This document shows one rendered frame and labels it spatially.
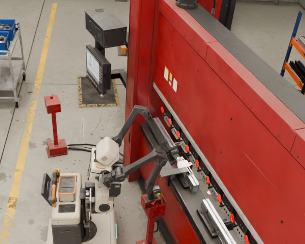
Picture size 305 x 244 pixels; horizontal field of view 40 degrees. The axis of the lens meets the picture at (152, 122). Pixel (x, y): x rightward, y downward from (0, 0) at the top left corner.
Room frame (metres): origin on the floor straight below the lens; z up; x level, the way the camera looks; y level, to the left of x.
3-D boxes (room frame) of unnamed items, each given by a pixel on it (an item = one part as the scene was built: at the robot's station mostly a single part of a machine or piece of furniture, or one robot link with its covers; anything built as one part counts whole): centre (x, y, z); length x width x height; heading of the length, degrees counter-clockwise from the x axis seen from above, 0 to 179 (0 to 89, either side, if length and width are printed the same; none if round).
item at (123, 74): (3.96, 0.42, 1.17); 0.40 x 0.24 x 0.07; 23
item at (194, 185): (2.83, -0.37, 0.92); 0.39 x 0.06 x 0.10; 23
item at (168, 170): (2.82, -0.21, 1.00); 0.26 x 0.18 x 0.01; 113
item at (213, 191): (2.35, -0.57, 1.26); 0.15 x 0.09 x 0.17; 23
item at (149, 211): (2.59, -0.07, 0.75); 0.20 x 0.16 x 0.18; 25
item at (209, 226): (2.30, -0.53, 0.89); 0.30 x 0.05 x 0.03; 23
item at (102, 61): (3.76, 0.61, 1.42); 0.45 x 0.12 x 0.36; 32
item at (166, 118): (3.27, -0.18, 1.26); 0.15 x 0.09 x 0.17; 23
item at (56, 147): (4.01, 1.20, 0.41); 0.25 x 0.20 x 0.83; 113
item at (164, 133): (3.39, -0.13, 0.92); 0.50 x 0.06 x 0.10; 23
